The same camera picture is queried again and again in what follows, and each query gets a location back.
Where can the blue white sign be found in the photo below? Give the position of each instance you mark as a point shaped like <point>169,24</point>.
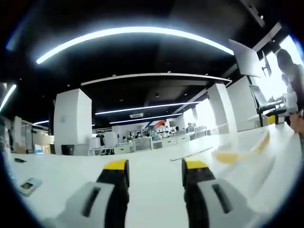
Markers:
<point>39,149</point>

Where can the white square pillar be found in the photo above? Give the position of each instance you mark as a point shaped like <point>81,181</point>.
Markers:
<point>222,109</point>
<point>72,118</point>

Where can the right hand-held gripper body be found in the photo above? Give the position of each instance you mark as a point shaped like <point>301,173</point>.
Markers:
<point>290,102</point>

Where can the row of white office desks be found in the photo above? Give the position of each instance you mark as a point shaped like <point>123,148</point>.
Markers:
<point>152,142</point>

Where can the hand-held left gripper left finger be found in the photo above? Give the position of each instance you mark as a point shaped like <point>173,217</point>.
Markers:
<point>80,204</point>

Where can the long ceiling light strip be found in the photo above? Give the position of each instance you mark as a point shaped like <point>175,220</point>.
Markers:
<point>133,32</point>

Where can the person's upper body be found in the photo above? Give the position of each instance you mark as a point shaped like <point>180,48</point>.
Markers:
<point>299,80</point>

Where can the grey tilted monitor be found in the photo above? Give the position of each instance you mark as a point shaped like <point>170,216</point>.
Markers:
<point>259,97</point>

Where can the white cabinet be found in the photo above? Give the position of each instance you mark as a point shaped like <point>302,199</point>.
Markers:
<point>111,140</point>

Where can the white hanging panel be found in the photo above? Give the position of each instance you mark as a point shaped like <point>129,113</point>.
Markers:
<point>245,59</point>

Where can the small black flat object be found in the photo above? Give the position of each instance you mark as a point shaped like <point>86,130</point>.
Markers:
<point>19,160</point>

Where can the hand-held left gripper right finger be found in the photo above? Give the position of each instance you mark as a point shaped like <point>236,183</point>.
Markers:
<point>228,204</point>

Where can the person's right hand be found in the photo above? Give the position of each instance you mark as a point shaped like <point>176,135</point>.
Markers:
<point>298,122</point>

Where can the smartphone with picture case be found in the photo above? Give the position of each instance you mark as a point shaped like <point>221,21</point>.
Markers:
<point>30,186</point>

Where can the black hanging monitor mount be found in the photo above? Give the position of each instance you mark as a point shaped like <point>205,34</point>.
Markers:
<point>266,64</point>

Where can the ceiling air conditioner unit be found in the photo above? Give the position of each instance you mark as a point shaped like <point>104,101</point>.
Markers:
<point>136,115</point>

